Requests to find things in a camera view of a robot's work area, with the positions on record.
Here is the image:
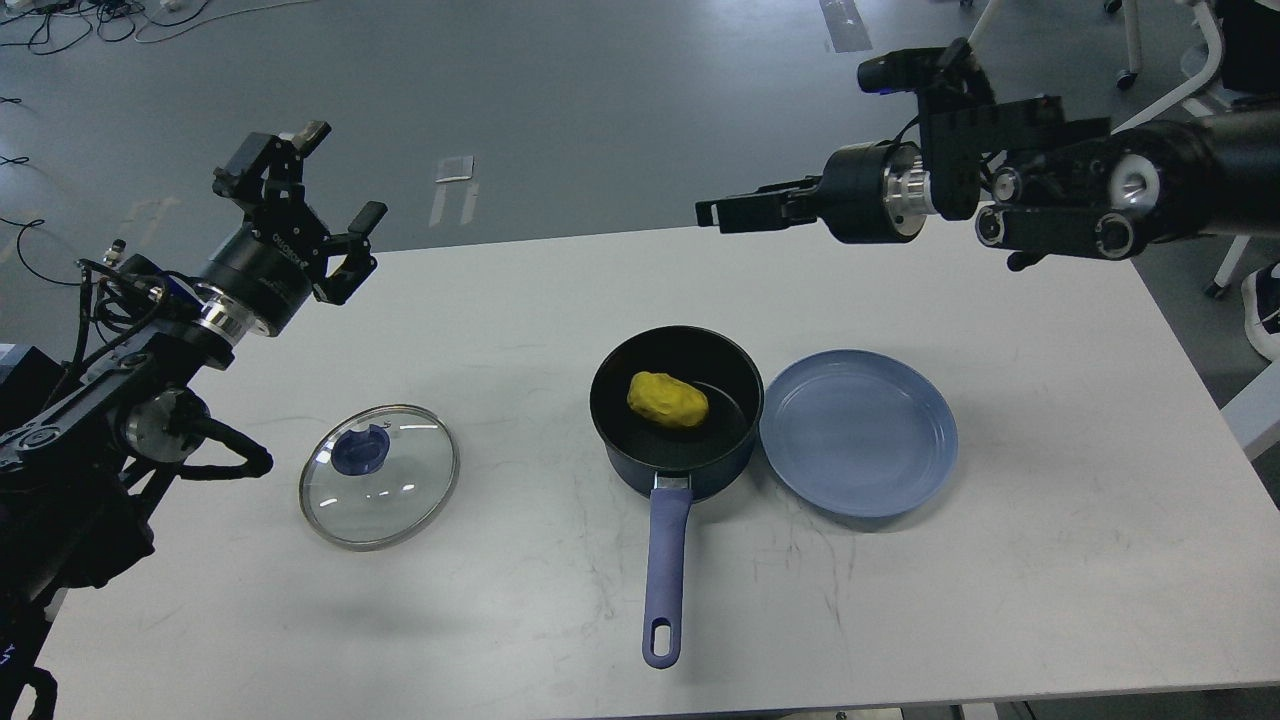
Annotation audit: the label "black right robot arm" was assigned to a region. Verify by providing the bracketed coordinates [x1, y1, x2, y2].
[695, 38, 1279, 272]

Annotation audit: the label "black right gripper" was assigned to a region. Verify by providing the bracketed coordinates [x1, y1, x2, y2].
[695, 140, 923, 245]

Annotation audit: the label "white office chair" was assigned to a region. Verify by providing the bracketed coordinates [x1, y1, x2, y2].
[968, 1, 1277, 300]

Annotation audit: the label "glass lid blue knob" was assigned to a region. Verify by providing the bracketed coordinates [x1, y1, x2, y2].
[298, 404, 461, 552]

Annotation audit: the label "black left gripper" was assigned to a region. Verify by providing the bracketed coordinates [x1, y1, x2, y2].
[197, 120, 388, 337]

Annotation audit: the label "blue saucepan with handle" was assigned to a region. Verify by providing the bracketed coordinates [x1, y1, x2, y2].
[589, 325, 765, 670]

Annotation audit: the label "black floor cables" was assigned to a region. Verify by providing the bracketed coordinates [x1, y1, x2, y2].
[0, 0, 332, 291]

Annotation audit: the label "black box at left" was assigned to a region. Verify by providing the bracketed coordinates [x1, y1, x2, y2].
[1, 345, 70, 443]

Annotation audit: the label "seated person in black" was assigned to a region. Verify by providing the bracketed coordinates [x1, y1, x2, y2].
[1219, 1, 1279, 364]

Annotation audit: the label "white floor tape marker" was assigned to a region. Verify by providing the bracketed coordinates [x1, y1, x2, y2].
[428, 154, 480, 227]

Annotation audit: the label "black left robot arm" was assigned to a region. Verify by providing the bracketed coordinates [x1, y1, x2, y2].
[1, 120, 387, 719]

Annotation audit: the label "blue plate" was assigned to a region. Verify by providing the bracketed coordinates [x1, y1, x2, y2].
[759, 348, 960, 520]

